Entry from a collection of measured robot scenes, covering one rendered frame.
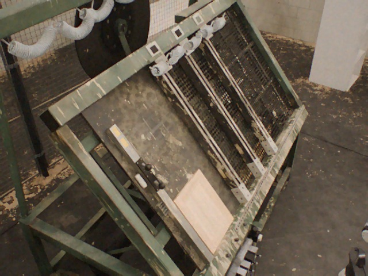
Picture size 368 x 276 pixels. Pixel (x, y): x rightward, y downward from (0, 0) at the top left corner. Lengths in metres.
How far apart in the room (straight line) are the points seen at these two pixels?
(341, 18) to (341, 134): 1.61
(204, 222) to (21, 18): 1.46
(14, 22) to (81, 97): 0.46
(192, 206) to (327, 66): 4.08
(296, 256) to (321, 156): 1.48
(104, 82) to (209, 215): 1.00
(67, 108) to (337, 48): 4.54
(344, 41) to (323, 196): 2.46
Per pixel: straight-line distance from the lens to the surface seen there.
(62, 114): 1.77
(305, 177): 4.22
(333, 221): 3.86
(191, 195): 2.23
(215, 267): 2.26
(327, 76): 5.95
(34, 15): 2.03
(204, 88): 2.54
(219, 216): 2.38
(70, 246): 2.56
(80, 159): 1.80
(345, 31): 5.66
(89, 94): 1.88
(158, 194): 2.04
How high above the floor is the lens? 2.75
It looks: 37 degrees down
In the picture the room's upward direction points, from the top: 1 degrees counter-clockwise
